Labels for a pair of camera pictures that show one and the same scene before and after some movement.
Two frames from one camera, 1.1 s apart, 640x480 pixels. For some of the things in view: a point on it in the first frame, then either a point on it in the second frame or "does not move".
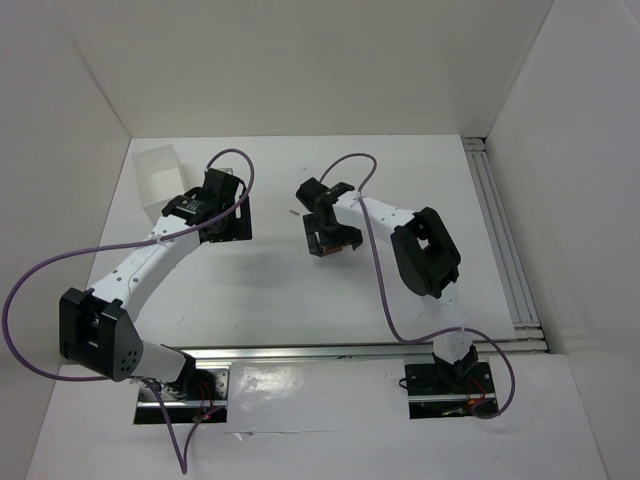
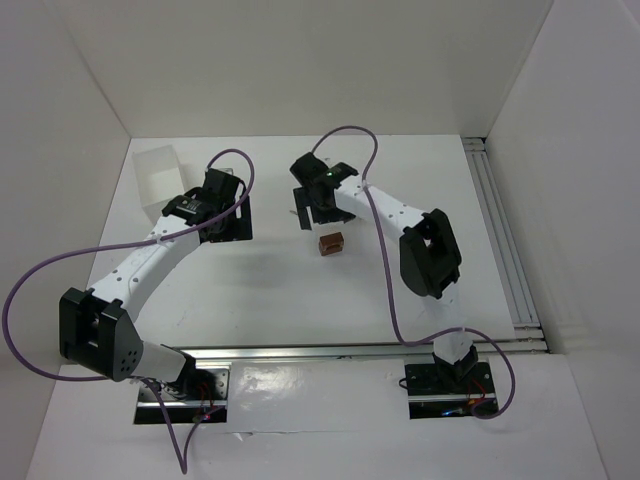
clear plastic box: (159, 178) does not move
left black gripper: (232, 220) does not move
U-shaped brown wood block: (331, 249) does not move
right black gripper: (332, 235) -> (314, 209)
